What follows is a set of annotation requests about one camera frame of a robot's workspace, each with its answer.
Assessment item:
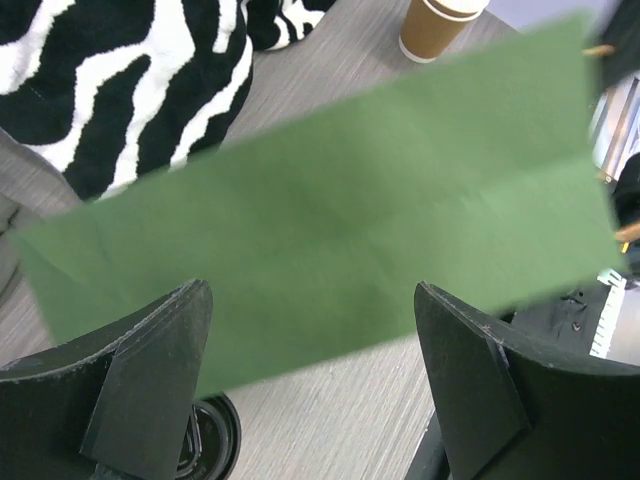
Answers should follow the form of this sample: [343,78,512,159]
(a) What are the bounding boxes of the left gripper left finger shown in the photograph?
[1,280,213,479]

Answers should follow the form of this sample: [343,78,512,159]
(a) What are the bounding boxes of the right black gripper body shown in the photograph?
[595,0,639,94]

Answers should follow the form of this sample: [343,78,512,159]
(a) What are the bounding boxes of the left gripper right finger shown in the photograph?
[413,283,639,479]

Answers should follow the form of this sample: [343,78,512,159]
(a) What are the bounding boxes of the brown paper cups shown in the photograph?
[399,0,490,64]

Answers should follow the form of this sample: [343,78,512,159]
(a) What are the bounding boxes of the green paper gift bag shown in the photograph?
[11,13,622,395]

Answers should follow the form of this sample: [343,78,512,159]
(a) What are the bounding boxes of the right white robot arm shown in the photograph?
[592,1,639,276]

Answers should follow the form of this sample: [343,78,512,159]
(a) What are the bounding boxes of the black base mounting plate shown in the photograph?
[498,281,617,355]

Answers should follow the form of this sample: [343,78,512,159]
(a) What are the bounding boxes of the olive green folded cloth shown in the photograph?
[1,131,81,302]

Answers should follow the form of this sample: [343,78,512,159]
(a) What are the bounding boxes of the zebra print pillow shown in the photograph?
[1,0,330,200]

